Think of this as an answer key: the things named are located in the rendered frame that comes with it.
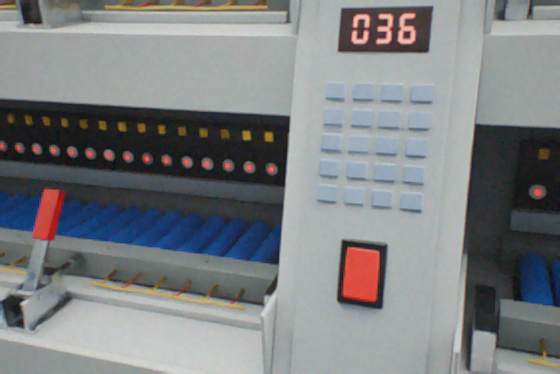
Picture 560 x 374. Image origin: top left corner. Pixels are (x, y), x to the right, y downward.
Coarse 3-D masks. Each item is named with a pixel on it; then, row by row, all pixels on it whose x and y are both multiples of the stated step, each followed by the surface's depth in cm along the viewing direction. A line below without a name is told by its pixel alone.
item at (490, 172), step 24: (216, 120) 54; (240, 120) 53; (264, 120) 52; (288, 120) 52; (480, 144) 46; (504, 144) 46; (480, 168) 47; (504, 168) 46; (480, 192) 47; (504, 192) 46; (480, 216) 47; (504, 216) 46; (480, 240) 47
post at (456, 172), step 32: (480, 0) 28; (480, 32) 28; (448, 128) 28; (288, 160) 31; (448, 160) 28; (288, 192) 31; (448, 192) 28; (288, 224) 31; (448, 224) 28; (288, 256) 31; (448, 256) 28; (288, 288) 31; (448, 288) 28; (288, 320) 31; (448, 320) 28; (288, 352) 31; (448, 352) 28
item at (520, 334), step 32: (544, 160) 41; (544, 192) 42; (512, 224) 43; (544, 224) 42; (480, 256) 44; (512, 256) 42; (544, 256) 41; (480, 288) 35; (512, 288) 40; (544, 288) 37; (480, 320) 32; (512, 320) 33; (544, 320) 33; (480, 352) 32; (512, 352) 34; (544, 352) 32
